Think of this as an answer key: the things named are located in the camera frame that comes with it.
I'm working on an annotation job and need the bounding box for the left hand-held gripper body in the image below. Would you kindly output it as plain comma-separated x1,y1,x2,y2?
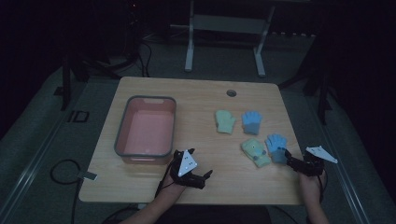
170,148,206,190

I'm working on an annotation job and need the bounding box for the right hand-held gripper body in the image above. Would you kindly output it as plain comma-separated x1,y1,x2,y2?
295,146,339,177

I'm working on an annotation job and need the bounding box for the blue glove with grey cuff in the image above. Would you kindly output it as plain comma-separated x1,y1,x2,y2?
264,133,289,164
241,110,263,136

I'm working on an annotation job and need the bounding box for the green glove with animal face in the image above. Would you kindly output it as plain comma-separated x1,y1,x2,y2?
240,138,272,169

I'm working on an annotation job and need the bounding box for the plain light green glove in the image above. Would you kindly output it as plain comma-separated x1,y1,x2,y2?
215,109,237,135

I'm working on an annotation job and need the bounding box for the pink basin with grey rim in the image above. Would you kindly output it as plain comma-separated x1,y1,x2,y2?
113,95,177,165

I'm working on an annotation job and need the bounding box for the person's right hand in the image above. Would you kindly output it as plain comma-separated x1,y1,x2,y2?
298,170,328,201

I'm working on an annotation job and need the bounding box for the person's left hand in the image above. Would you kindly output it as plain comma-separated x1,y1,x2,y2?
161,173,189,196

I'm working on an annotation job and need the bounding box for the person's dark clothing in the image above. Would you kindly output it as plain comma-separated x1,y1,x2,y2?
148,204,273,224

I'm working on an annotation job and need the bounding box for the black tripod stand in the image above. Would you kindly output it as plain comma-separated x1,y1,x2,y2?
277,31,334,126

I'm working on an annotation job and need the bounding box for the small grey tag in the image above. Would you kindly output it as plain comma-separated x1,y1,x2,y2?
78,171,98,182

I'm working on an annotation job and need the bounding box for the power strip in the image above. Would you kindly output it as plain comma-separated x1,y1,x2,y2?
270,31,317,39

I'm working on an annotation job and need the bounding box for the white metal stand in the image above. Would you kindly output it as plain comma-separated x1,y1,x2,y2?
169,0,276,78

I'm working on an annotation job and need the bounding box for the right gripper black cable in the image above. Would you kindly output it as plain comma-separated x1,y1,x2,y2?
317,169,329,204

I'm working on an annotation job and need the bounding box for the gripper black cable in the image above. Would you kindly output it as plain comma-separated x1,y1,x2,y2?
317,169,329,204
154,161,177,199

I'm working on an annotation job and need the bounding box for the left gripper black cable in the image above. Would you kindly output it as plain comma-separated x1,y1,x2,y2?
154,161,177,199

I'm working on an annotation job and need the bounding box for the black looped floor cable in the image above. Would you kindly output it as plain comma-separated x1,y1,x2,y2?
49,159,84,224

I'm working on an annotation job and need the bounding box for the black stand with thick cables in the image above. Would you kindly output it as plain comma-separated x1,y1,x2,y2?
60,18,153,112

